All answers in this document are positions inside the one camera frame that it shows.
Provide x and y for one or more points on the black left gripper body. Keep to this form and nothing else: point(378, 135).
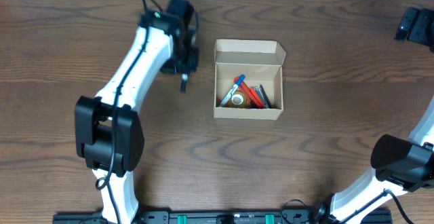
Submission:
point(184, 58)

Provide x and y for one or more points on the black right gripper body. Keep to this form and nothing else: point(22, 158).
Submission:
point(424, 31)

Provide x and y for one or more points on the black whiteboard marker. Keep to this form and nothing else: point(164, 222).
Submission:
point(183, 82)

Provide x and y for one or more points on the blue whiteboard marker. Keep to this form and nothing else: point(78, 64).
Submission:
point(231, 92)

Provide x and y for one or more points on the cardboard box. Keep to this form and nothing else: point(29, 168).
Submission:
point(261, 62)

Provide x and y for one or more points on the yellow tape roll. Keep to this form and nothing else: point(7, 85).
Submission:
point(239, 100)

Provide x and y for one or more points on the orange utility knife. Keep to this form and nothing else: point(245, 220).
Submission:
point(248, 94)

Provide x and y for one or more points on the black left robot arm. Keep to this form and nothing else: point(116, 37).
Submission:
point(108, 132)

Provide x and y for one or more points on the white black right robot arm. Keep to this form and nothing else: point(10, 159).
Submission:
point(397, 167)

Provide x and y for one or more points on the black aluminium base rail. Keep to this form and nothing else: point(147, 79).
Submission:
point(220, 217)

